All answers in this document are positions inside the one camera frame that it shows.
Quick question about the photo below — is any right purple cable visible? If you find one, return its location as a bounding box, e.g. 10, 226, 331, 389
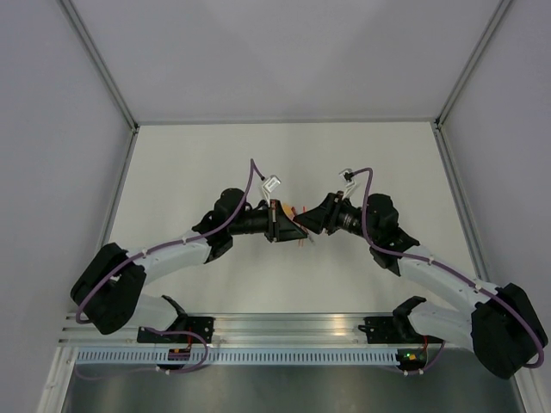
344, 167, 546, 369

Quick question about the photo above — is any aluminium frame left post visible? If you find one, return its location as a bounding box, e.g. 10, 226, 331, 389
58, 0, 139, 130

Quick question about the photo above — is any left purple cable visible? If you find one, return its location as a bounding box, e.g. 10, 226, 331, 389
75, 157, 268, 324

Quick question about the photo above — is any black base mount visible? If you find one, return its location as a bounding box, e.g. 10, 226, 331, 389
356, 315, 443, 347
137, 316, 215, 345

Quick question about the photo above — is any purple cable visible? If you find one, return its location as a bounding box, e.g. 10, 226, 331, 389
344, 167, 546, 369
75, 157, 268, 324

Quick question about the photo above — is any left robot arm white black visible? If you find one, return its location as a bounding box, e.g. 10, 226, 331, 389
70, 188, 307, 342

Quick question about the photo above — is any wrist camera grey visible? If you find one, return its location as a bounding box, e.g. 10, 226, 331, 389
259, 175, 282, 205
339, 169, 357, 199

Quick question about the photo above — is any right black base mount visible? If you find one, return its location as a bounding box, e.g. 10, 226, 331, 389
356, 315, 443, 347

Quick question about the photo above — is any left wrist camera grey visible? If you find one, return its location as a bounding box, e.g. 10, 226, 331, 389
259, 175, 282, 205

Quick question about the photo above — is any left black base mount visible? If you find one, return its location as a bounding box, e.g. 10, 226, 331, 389
137, 316, 215, 345

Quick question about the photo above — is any aluminium frame post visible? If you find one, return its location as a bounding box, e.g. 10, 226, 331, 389
58, 0, 139, 130
434, 0, 516, 128

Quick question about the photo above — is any red thin pen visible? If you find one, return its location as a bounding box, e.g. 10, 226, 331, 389
301, 226, 315, 247

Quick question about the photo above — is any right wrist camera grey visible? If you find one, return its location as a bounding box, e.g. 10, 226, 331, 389
339, 169, 357, 199

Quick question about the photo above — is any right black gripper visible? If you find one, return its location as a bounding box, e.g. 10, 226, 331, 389
293, 190, 378, 243

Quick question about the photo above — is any white slotted cable duct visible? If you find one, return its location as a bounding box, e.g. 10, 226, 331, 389
77, 347, 399, 367

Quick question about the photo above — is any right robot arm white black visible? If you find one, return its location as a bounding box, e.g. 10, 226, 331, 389
294, 193, 548, 379

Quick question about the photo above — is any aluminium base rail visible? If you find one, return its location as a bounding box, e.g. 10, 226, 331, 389
58, 311, 529, 348

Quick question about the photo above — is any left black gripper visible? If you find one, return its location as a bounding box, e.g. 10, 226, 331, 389
230, 200, 307, 243

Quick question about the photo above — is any aluminium frame right post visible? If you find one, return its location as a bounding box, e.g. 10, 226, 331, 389
434, 0, 516, 128

